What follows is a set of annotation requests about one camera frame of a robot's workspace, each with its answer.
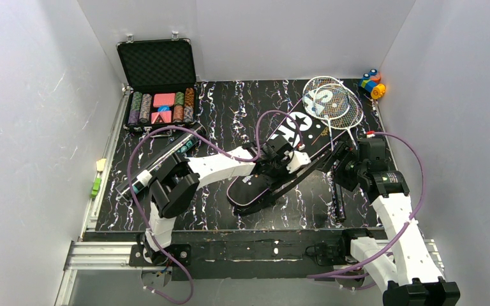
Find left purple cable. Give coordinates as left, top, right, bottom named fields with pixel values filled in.
left=126, top=110, right=307, bottom=306

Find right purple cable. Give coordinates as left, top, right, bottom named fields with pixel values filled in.
left=306, top=131, right=427, bottom=292

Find aluminium rail frame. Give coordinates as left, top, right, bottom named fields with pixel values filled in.
left=54, top=84, right=445, bottom=306

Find green clip on rail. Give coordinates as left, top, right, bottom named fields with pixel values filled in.
left=90, top=177, right=101, bottom=199

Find colourful toy blocks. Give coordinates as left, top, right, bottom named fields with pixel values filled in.
left=359, top=69, right=386, bottom=100

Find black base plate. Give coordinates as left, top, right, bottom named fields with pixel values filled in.
left=82, top=228, right=398, bottom=282

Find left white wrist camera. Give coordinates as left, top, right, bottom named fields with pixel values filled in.
left=286, top=150, right=311, bottom=174

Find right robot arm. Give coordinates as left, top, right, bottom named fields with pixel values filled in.
left=332, top=133, right=461, bottom=305

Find black shuttlecock tube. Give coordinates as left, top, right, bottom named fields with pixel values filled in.
left=116, top=133, right=200, bottom=201

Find black poker chip case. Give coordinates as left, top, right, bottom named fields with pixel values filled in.
left=116, top=38, right=197, bottom=133

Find white badminton racket upper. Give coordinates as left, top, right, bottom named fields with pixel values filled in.
left=302, top=76, right=364, bottom=129

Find black racket bag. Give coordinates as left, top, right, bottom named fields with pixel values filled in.
left=226, top=98, right=342, bottom=216

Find white badminton racket lower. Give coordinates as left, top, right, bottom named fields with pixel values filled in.
left=307, top=80, right=363, bottom=172

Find white badminton racket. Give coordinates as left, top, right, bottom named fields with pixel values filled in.
left=302, top=76, right=364, bottom=129
left=307, top=80, right=363, bottom=172

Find purple cable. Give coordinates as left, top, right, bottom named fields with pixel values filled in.
left=126, top=110, right=307, bottom=306
left=306, top=131, right=427, bottom=292

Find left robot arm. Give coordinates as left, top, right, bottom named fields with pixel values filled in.
left=140, top=137, right=311, bottom=263

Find beige clip on rail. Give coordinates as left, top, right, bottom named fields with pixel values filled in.
left=96, top=158, right=107, bottom=172

